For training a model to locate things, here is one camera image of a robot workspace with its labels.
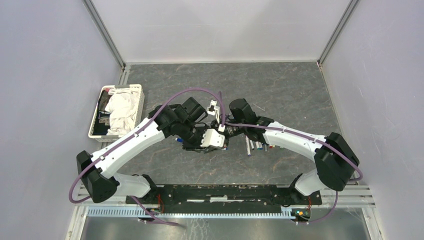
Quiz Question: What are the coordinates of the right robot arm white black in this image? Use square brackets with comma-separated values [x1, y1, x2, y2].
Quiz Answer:
[226, 98, 360, 204]

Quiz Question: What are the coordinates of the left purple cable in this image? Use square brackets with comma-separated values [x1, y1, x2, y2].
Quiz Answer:
[68, 87, 227, 227]

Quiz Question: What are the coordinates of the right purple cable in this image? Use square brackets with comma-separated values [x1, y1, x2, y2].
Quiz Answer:
[218, 91, 364, 225]

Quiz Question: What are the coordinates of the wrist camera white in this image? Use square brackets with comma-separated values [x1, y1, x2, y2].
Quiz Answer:
[200, 128, 225, 149]
[206, 100, 221, 123]

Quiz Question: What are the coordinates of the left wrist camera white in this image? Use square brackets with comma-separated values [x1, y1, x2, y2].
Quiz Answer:
[200, 128, 225, 149]

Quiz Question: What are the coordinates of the purple cable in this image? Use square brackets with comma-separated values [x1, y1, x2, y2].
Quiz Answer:
[218, 91, 364, 225]
[68, 87, 227, 227]

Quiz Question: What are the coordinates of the white crumpled cloth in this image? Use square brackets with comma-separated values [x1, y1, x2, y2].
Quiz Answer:
[105, 88, 140, 136]

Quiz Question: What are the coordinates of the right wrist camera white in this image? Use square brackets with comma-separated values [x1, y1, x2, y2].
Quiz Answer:
[206, 100, 221, 123]

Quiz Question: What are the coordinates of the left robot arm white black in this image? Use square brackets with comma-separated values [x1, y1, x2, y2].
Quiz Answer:
[76, 97, 207, 204]

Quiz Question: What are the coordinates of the white slotted cable duct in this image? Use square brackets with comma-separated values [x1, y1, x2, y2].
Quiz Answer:
[86, 206, 299, 220]

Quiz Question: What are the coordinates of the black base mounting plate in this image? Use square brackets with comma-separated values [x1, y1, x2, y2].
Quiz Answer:
[139, 184, 323, 214]

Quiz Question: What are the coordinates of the white plastic basket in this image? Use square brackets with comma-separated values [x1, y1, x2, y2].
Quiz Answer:
[87, 84, 145, 142]

